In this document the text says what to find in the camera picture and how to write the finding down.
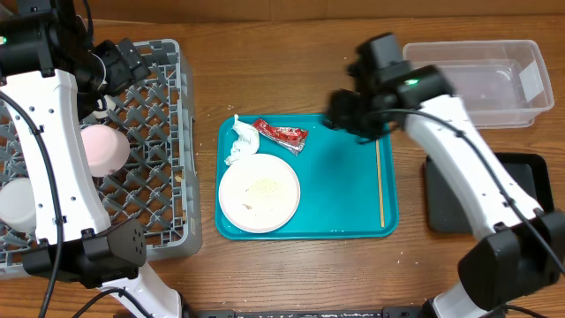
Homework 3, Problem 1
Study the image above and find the wooden chopstick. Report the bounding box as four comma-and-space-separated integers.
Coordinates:
375, 140, 386, 228

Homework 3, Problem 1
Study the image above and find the white paper cup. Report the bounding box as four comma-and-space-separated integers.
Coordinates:
92, 95, 117, 119

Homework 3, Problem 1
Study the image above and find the red snack wrapper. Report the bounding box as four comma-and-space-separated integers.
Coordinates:
252, 118, 309, 155

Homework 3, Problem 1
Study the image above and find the small white plate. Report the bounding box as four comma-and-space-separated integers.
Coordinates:
80, 125, 130, 178

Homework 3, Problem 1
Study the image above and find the white napkin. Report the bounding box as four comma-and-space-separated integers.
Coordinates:
224, 114, 260, 166

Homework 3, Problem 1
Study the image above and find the large white plate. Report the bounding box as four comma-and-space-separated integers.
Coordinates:
218, 154, 301, 234

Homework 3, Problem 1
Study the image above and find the grey metal bowl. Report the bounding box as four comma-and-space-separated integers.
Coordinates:
1, 178, 36, 232

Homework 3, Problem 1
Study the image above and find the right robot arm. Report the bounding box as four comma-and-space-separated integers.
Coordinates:
323, 33, 564, 317

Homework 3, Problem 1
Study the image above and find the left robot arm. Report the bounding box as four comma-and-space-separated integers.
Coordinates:
1, 0, 192, 317

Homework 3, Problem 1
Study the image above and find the teal plastic serving tray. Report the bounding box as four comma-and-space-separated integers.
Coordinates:
215, 114, 400, 240

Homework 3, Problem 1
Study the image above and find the black plastic tray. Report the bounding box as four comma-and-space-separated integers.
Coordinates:
423, 153, 555, 234

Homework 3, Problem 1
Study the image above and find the grey plastic dish rack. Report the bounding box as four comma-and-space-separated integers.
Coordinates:
2, 39, 202, 261

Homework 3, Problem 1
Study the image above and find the clear plastic storage bin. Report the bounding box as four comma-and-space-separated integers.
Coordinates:
403, 40, 554, 129

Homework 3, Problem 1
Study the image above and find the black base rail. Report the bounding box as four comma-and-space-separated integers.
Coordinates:
196, 306, 426, 318

